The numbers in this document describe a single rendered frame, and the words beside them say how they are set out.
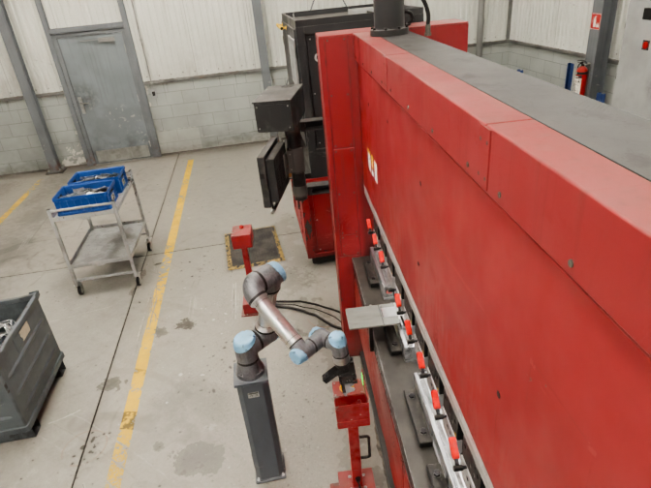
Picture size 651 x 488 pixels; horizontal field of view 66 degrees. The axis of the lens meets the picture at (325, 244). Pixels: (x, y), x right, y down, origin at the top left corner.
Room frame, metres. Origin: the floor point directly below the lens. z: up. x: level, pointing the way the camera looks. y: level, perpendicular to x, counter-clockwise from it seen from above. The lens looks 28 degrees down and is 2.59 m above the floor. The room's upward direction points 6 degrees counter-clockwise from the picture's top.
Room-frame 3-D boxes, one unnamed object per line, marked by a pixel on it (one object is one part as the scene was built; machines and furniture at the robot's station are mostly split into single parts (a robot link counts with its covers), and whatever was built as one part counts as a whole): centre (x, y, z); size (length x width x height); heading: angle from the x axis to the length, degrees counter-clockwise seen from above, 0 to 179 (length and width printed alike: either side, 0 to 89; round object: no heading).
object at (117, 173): (4.99, 2.27, 0.92); 0.50 x 0.36 x 0.18; 97
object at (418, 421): (1.54, -0.32, 0.89); 0.30 x 0.05 x 0.03; 2
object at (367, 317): (2.14, -0.21, 1.00); 0.26 x 0.18 x 0.01; 92
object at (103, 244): (4.74, 2.25, 0.47); 0.90 x 0.66 x 0.95; 7
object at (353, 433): (1.82, -0.05, 0.39); 0.05 x 0.05 x 0.54; 2
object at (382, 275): (2.69, -0.33, 0.92); 0.50 x 0.06 x 0.10; 2
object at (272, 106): (3.39, 0.21, 1.53); 0.51 x 0.25 x 0.85; 171
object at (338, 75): (3.13, -0.49, 1.15); 0.85 x 0.25 x 2.30; 92
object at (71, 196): (4.57, 2.24, 0.92); 0.50 x 0.36 x 0.18; 97
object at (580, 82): (6.91, -3.68, 1.04); 0.18 x 0.17 x 0.56; 7
